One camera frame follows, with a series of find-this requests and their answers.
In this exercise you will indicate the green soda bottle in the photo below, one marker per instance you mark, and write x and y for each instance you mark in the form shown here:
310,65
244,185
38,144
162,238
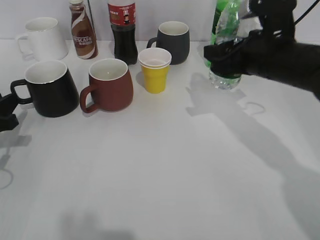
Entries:
219,7

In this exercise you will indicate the brown Nescafe coffee bottle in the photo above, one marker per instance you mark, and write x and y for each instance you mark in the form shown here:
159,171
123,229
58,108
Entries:
83,35

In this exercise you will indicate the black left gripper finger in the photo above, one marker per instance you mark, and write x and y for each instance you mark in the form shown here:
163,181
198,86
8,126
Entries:
8,120

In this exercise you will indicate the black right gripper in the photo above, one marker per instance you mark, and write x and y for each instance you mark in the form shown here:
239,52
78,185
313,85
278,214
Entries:
270,53

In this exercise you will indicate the clear water bottle green label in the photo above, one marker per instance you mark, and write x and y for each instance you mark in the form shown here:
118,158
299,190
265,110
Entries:
231,28

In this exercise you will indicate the dark cola bottle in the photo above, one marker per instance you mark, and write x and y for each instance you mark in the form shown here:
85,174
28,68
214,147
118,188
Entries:
122,17

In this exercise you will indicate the white ceramic mug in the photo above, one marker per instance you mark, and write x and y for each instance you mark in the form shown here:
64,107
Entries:
45,39

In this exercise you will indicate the yellow paper cup stack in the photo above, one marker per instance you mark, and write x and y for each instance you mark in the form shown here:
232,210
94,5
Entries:
155,63

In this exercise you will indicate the black ceramic mug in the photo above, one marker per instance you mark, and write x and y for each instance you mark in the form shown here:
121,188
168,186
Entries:
51,87

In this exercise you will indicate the red ceramic mug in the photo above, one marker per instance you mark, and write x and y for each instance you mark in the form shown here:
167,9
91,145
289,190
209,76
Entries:
110,87

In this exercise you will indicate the dark grey ceramic mug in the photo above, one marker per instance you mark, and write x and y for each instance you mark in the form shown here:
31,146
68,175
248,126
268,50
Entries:
173,36

